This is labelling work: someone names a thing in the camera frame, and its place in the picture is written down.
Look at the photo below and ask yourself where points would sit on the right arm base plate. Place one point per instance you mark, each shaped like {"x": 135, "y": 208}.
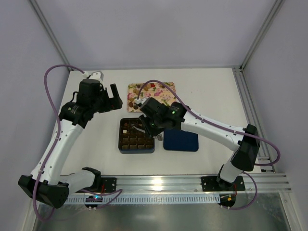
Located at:
{"x": 212, "y": 184}

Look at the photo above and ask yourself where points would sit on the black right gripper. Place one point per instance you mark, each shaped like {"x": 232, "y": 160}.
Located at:
{"x": 147, "y": 125}

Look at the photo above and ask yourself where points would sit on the aluminium frame rail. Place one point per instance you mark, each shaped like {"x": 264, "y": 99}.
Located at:
{"x": 263, "y": 182}

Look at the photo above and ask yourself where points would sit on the blue box lid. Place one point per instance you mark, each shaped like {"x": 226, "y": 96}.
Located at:
{"x": 178, "y": 140}

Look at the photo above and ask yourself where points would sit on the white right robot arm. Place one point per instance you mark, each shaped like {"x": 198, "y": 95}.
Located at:
{"x": 241, "y": 141}

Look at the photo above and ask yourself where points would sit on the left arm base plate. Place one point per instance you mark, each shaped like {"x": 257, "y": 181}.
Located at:
{"x": 108, "y": 184}

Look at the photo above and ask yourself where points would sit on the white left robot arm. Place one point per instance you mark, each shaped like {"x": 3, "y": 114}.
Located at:
{"x": 45, "y": 183}

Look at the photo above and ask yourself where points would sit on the floral serving tray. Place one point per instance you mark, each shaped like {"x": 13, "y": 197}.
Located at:
{"x": 155, "y": 90}

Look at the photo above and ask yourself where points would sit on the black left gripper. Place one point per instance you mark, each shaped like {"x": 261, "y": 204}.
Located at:
{"x": 109, "y": 97}

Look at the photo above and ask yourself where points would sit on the blue chocolate box with tray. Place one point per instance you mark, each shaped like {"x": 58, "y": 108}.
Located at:
{"x": 134, "y": 142}

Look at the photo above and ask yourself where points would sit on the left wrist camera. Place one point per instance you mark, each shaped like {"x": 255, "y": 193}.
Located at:
{"x": 97, "y": 75}

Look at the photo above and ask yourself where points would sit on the slotted cable duct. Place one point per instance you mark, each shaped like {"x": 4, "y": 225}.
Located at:
{"x": 143, "y": 199}

